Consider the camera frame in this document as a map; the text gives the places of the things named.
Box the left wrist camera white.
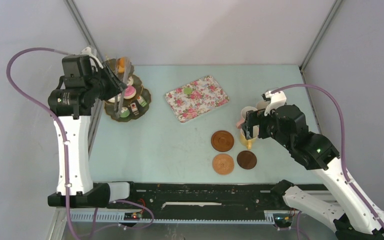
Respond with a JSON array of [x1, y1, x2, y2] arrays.
[[80, 46, 104, 69]]

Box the green round cake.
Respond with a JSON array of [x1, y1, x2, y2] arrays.
[[119, 107, 130, 118]]

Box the small orange macaron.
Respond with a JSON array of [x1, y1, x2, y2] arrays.
[[118, 67, 125, 74]]

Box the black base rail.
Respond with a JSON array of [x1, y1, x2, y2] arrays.
[[59, 181, 339, 226]]

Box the floral rectangular tray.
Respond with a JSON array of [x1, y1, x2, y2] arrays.
[[164, 75, 230, 123]]

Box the three-tier dark dessert stand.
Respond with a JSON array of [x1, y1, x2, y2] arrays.
[[104, 66, 152, 123]]

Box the orange round biscuit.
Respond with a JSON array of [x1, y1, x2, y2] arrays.
[[117, 57, 126, 68]]

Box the pink mug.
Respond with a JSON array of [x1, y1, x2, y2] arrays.
[[236, 106, 258, 129]]

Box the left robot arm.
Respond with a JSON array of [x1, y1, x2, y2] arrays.
[[47, 52, 128, 209]]

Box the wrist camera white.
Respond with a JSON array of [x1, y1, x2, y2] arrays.
[[262, 90, 287, 117], [80, 46, 104, 69]]

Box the chocolate cake slice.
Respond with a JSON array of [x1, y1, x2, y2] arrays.
[[130, 102, 140, 116]]

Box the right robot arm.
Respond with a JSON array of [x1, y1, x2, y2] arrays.
[[241, 105, 384, 240]]

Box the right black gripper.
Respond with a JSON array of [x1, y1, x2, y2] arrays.
[[240, 108, 293, 151]]

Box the green macaron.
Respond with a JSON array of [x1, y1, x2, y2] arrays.
[[183, 87, 193, 96]]

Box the metal serving tongs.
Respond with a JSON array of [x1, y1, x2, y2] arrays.
[[114, 56, 132, 117]]

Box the white chocolate-drizzled donut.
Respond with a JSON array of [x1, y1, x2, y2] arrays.
[[126, 76, 134, 86]]

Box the green layered cake slice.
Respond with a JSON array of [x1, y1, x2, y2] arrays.
[[136, 95, 148, 108]]

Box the green mug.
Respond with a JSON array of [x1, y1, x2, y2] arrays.
[[255, 100, 270, 111]]

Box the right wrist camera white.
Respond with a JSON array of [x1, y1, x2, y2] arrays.
[[262, 90, 287, 117]]

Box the woven rattan coaster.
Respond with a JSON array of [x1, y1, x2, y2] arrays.
[[212, 153, 235, 175]]

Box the dark brown wooden coaster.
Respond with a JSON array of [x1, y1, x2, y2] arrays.
[[236, 150, 258, 170]]

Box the yellow mug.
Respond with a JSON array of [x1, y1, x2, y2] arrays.
[[239, 126, 259, 150]]

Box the pink frosted donut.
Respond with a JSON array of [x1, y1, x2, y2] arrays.
[[123, 85, 137, 100]]

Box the light brown wooden coaster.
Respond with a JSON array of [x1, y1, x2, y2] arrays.
[[210, 130, 235, 153]]

